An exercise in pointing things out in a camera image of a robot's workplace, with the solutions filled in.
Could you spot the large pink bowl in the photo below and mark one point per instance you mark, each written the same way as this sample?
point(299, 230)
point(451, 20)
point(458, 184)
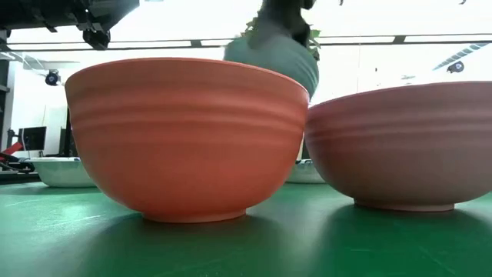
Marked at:
point(407, 150)

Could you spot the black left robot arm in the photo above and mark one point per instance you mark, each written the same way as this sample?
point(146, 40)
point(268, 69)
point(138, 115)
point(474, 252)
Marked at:
point(15, 11)

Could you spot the red and black device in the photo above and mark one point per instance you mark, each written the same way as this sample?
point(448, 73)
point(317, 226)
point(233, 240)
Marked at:
point(11, 154)

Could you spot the large orange bowl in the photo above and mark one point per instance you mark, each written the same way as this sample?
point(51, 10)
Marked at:
point(184, 146)

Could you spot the black computer monitor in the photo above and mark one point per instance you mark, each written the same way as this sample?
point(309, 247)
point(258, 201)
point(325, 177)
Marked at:
point(68, 140)
point(32, 137)

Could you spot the black ceiling track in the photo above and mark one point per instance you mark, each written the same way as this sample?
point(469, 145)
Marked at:
point(346, 41)

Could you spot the green bowl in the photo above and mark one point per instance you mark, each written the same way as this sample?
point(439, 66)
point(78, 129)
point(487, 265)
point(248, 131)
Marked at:
point(284, 61)

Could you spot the white bowl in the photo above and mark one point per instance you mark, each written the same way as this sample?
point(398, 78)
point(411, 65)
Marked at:
point(61, 173)

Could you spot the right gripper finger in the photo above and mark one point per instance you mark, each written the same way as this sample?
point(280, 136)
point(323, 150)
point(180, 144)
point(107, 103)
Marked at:
point(267, 34)
point(301, 32)

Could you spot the black ceiling spotlight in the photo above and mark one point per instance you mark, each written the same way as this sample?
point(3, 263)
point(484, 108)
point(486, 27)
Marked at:
point(52, 77)
point(455, 67)

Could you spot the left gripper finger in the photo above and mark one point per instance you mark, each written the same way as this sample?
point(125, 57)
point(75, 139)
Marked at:
point(121, 9)

